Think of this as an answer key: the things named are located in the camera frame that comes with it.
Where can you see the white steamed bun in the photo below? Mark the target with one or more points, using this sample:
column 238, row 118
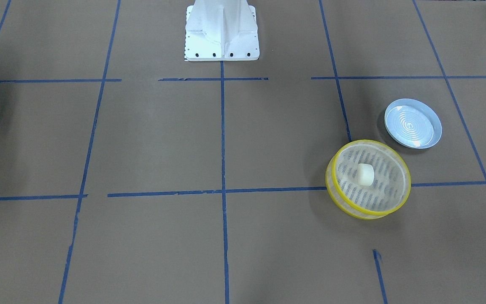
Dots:
column 365, row 174

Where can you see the yellow bamboo steamer basket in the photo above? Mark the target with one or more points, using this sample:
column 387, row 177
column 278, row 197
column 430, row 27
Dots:
column 336, row 198

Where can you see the white steamer liner cloth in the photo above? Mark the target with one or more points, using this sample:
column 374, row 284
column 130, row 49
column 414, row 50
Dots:
column 386, row 190

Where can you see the light blue plate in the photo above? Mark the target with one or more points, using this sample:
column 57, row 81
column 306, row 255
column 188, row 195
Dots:
column 412, row 124

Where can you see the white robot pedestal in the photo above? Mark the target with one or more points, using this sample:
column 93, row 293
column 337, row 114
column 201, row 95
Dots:
column 218, row 30

